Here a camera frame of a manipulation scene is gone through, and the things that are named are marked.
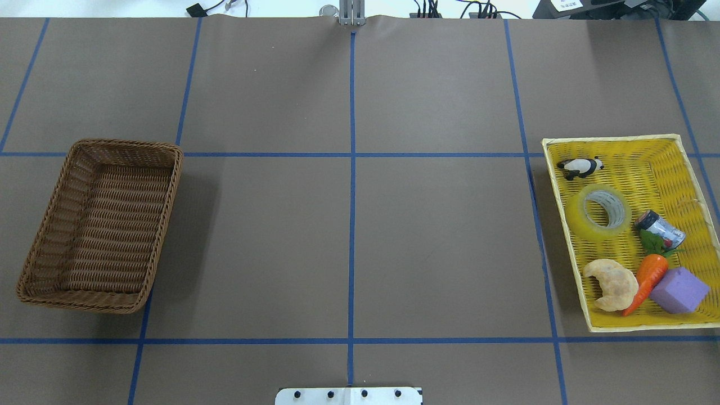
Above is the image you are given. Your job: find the aluminium frame post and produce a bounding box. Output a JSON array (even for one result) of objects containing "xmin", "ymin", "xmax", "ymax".
[{"xmin": 337, "ymin": 0, "xmax": 367, "ymax": 26}]

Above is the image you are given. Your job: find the purple foam block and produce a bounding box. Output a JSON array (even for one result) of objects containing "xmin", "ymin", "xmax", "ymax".
[{"xmin": 650, "ymin": 267, "xmax": 710, "ymax": 314}]

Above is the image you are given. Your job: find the panda toy figurine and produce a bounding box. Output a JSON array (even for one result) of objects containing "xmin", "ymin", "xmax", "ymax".
[{"xmin": 556, "ymin": 156, "xmax": 605, "ymax": 181}]

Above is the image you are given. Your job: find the toy croissant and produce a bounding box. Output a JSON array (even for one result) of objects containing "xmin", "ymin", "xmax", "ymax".
[{"xmin": 583, "ymin": 259, "xmax": 640, "ymax": 311}]

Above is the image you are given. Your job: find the black power strip right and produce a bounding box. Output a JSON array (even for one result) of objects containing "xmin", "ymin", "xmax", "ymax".
[{"xmin": 458, "ymin": 1, "xmax": 522, "ymax": 20}]

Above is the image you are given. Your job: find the orange toy carrot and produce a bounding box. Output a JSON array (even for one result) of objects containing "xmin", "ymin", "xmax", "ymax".
[{"xmin": 622, "ymin": 229, "xmax": 679, "ymax": 316}]

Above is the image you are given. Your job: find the brown wicker basket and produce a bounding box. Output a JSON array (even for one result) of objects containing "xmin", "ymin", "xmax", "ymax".
[{"xmin": 16, "ymin": 139, "xmax": 183, "ymax": 314}]

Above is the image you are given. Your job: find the round metal disc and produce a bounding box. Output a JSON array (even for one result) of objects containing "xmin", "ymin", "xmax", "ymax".
[{"xmin": 318, "ymin": 4, "xmax": 339, "ymax": 17}]

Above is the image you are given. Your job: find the dark monitor device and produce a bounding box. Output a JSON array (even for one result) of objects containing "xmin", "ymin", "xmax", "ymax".
[{"xmin": 532, "ymin": 1, "xmax": 711, "ymax": 21}]

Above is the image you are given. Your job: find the black power strip left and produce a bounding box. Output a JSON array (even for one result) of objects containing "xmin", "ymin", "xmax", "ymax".
[{"xmin": 411, "ymin": 0, "xmax": 442, "ymax": 19}]

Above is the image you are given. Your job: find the small glass jar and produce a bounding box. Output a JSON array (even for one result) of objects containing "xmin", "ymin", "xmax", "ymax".
[{"xmin": 634, "ymin": 210, "xmax": 686, "ymax": 250}]

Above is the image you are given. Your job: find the black adapter with cable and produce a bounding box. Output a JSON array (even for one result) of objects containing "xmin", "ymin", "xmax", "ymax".
[{"xmin": 186, "ymin": 1, "xmax": 250, "ymax": 18}]

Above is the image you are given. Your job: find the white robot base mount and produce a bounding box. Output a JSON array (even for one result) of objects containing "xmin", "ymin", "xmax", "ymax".
[{"xmin": 274, "ymin": 386, "xmax": 424, "ymax": 404}]

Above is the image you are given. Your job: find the black power strip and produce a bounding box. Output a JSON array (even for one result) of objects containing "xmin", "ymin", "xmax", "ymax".
[
  {"xmin": 458, "ymin": 1, "xmax": 522, "ymax": 20},
  {"xmin": 411, "ymin": 0, "xmax": 442, "ymax": 19}
]

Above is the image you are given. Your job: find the yellow tape roll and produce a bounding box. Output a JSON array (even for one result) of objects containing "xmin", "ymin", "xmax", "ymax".
[{"xmin": 565, "ymin": 184, "xmax": 632, "ymax": 242}]

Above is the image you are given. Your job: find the yellow wicker basket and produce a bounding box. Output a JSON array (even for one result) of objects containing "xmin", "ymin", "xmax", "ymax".
[{"xmin": 542, "ymin": 134, "xmax": 719, "ymax": 332}]

